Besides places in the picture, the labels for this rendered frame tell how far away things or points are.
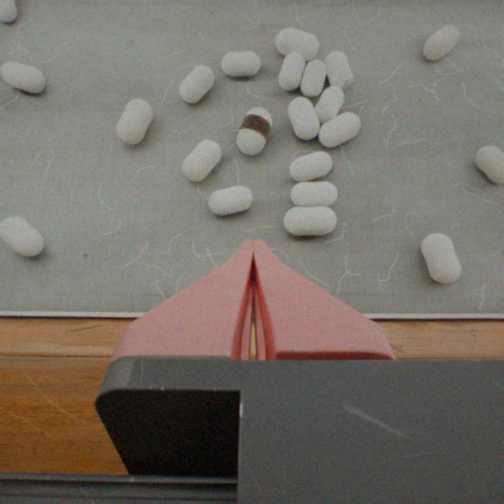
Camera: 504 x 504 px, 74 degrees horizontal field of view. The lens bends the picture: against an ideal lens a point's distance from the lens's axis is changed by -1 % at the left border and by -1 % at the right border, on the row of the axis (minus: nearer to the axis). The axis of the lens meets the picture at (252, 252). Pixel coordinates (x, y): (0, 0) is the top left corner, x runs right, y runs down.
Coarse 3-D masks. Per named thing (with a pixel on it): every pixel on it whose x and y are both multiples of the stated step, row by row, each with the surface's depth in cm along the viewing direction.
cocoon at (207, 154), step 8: (200, 144) 25; (208, 144) 25; (216, 144) 25; (192, 152) 25; (200, 152) 25; (208, 152) 25; (216, 152) 25; (184, 160) 25; (192, 160) 24; (200, 160) 24; (208, 160) 25; (216, 160) 25; (184, 168) 25; (192, 168) 24; (200, 168) 25; (208, 168) 25; (192, 176) 25; (200, 176) 25
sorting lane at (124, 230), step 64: (64, 0) 31; (128, 0) 31; (192, 0) 31; (256, 0) 31; (320, 0) 31; (384, 0) 31; (448, 0) 31; (0, 64) 29; (64, 64) 29; (128, 64) 29; (192, 64) 29; (384, 64) 29; (448, 64) 29; (0, 128) 27; (64, 128) 27; (192, 128) 27; (320, 128) 27; (384, 128) 27; (448, 128) 27; (0, 192) 26; (64, 192) 26; (128, 192) 26; (192, 192) 26; (256, 192) 26; (384, 192) 26; (448, 192) 26; (0, 256) 25; (64, 256) 25; (128, 256) 25; (192, 256) 25; (320, 256) 25; (384, 256) 25
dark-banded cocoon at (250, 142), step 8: (248, 112) 26; (256, 112) 25; (264, 112) 25; (240, 136) 25; (248, 136) 25; (256, 136) 25; (240, 144) 25; (248, 144) 25; (256, 144) 25; (264, 144) 26; (248, 152) 25; (256, 152) 26
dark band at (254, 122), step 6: (252, 114) 25; (246, 120) 25; (252, 120) 25; (258, 120) 25; (264, 120) 25; (240, 126) 26; (246, 126) 25; (252, 126) 25; (258, 126) 25; (264, 126) 25; (270, 126) 26; (258, 132) 25; (264, 132) 25; (264, 138) 25
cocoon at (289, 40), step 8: (280, 32) 28; (288, 32) 27; (296, 32) 27; (304, 32) 27; (280, 40) 28; (288, 40) 27; (296, 40) 27; (304, 40) 27; (312, 40) 27; (280, 48) 28; (288, 48) 28; (296, 48) 27; (304, 48) 27; (312, 48) 27; (304, 56) 28; (312, 56) 28
